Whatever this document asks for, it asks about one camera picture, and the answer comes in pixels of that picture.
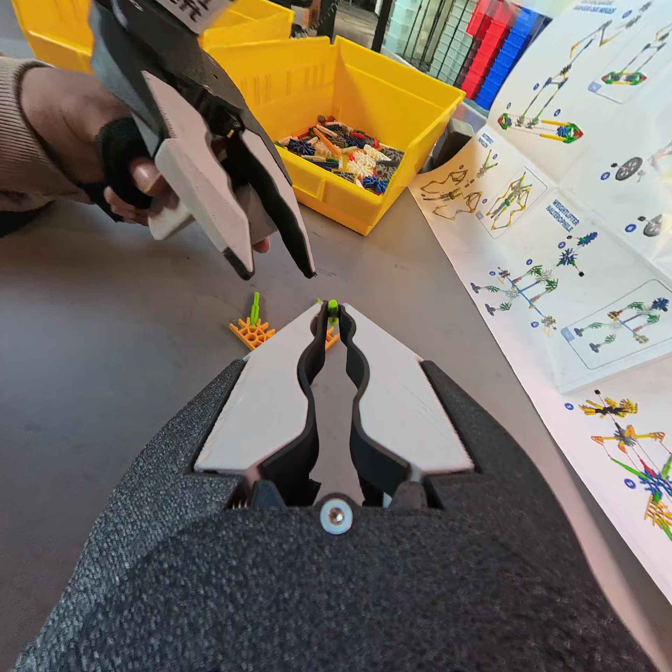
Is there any stack of red blue bins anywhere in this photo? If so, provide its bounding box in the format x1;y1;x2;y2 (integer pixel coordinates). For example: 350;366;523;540
454;0;553;111

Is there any person's left hand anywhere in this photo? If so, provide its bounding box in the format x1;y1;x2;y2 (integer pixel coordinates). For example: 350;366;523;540
21;65;272;255

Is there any pile of toy pieces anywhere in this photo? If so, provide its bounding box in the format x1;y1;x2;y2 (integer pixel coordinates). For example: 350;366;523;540
275;114;406;196

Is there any toy instruction sheet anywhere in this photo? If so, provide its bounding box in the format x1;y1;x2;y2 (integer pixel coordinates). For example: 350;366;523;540
408;0;672;604

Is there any grey desk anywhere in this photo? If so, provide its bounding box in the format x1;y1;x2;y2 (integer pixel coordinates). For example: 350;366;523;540
0;52;631;672

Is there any black metal frame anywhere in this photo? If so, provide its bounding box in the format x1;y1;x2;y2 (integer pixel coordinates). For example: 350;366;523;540
367;0;396;53

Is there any grey wire shelf rack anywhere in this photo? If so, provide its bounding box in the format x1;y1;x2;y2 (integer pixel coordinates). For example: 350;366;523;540
383;0;480;85

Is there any person's left forearm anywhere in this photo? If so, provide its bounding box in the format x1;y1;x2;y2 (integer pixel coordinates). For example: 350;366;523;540
0;55;90;213

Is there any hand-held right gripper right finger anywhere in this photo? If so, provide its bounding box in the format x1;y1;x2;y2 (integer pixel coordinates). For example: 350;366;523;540
337;304;476;506

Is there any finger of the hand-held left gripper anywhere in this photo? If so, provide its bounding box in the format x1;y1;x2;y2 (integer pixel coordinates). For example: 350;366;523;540
142;71;257;281
226;129;318;280

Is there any yellow storage bin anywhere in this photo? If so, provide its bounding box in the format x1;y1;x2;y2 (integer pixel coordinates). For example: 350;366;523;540
10;0;296;75
202;36;467;237

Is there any large blue connector fan assembly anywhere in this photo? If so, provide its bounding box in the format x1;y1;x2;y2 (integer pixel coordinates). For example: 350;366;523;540
229;292;342;351

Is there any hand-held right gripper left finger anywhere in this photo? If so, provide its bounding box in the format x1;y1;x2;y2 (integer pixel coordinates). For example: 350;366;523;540
193;301;329;503

